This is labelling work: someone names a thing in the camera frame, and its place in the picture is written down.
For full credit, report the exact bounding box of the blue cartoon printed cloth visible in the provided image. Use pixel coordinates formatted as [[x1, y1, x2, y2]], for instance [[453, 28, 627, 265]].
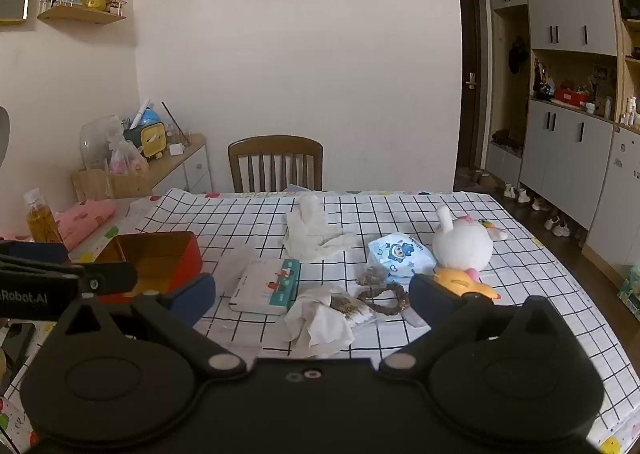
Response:
[[367, 233, 437, 283]]

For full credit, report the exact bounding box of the white plush rabbit toy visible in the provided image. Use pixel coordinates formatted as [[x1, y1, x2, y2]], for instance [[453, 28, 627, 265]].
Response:
[[432, 206, 508, 281]]

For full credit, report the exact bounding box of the cream white cloth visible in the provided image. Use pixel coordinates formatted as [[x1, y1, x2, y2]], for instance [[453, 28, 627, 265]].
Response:
[[282, 286, 355, 359]]

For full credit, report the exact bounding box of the white glove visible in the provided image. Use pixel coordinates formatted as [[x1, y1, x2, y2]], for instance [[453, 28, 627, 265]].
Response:
[[283, 193, 358, 263]]

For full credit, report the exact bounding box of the amber liquid plastic bottle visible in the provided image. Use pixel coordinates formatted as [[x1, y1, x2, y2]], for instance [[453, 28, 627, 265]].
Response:
[[24, 188, 63, 244]]

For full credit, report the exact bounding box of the pink patterned folded cloth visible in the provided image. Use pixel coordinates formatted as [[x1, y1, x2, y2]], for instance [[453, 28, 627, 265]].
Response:
[[1, 199, 116, 251]]

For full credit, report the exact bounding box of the bundle of brown sticks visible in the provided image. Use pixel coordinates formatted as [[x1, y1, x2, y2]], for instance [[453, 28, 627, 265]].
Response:
[[330, 293, 375, 329]]

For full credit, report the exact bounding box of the cardboard box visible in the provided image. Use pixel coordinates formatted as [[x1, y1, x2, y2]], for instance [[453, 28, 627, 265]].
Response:
[[72, 169, 152, 203]]

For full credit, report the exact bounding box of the white teal flat box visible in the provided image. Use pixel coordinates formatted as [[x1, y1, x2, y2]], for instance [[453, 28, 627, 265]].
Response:
[[229, 259, 300, 316]]

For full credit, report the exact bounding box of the white wooden side cabinet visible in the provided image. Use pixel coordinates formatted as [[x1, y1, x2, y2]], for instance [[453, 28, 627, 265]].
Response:
[[149, 133, 213, 196]]

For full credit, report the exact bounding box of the black grid white tablecloth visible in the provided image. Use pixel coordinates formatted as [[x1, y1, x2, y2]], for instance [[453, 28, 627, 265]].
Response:
[[0, 187, 640, 454]]

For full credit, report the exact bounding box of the plastic bag with pink items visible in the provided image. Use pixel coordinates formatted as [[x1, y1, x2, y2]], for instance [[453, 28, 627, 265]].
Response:
[[106, 132, 149, 175]]

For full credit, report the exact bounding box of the clear glass bowl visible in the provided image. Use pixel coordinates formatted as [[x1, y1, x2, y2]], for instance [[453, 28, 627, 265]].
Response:
[[79, 116, 122, 170]]

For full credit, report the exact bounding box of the yellow tissue box holder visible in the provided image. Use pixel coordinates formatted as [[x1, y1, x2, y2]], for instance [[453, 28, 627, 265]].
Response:
[[124, 122, 167, 159]]

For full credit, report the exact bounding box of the dark entrance door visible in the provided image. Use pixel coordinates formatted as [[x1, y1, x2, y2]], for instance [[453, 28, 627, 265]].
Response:
[[457, 0, 482, 168]]

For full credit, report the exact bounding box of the wooden dining chair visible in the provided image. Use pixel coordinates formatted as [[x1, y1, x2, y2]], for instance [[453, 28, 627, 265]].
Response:
[[228, 135, 323, 193]]

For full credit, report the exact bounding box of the brown braided ring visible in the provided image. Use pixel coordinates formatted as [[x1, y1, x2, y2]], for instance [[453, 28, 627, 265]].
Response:
[[356, 281, 411, 317]]

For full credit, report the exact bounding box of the grey wall cabinet unit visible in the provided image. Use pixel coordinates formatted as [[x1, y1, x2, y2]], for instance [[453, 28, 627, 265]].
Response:
[[490, 0, 639, 285]]

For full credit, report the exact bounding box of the wooden wall shelf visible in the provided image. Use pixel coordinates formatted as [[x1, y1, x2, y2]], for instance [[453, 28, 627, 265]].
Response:
[[37, 0, 127, 24]]

